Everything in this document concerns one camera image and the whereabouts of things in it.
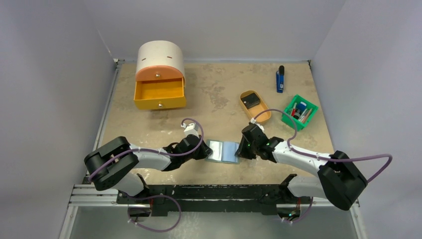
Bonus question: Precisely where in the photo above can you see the orange oval tray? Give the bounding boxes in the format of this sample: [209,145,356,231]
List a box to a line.
[239,90,272,125]

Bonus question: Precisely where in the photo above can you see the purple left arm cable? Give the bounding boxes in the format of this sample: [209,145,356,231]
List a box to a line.
[88,118,205,183]

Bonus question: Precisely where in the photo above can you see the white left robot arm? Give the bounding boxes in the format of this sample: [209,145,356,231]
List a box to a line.
[84,134,212,204]

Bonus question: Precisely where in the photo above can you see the green bin with pens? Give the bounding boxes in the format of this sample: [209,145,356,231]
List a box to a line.
[281,95,318,131]

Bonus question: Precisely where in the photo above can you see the yellow open drawer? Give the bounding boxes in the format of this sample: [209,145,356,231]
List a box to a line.
[133,78,187,110]

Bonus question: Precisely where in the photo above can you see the green card holder wallet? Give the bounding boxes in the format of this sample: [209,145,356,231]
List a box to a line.
[205,139,240,164]

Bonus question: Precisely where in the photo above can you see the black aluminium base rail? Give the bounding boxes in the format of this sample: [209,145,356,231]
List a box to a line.
[67,183,359,219]

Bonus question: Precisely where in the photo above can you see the white orange drawer cabinet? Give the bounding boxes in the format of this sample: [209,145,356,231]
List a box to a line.
[135,40,186,86]

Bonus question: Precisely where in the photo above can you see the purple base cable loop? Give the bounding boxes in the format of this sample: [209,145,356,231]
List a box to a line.
[127,193,183,233]

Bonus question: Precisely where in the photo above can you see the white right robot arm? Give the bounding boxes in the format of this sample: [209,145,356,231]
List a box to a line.
[236,123,368,211]

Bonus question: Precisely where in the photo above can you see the blue stapler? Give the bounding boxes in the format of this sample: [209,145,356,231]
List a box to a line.
[276,65,285,93]

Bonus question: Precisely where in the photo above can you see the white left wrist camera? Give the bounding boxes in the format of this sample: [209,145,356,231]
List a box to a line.
[181,122,199,137]

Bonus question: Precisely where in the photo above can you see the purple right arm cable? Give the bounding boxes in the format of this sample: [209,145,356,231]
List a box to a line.
[250,109,394,184]

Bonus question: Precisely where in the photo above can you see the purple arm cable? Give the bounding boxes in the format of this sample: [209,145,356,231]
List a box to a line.
[250,109,394,184]
[88,118,205,183]

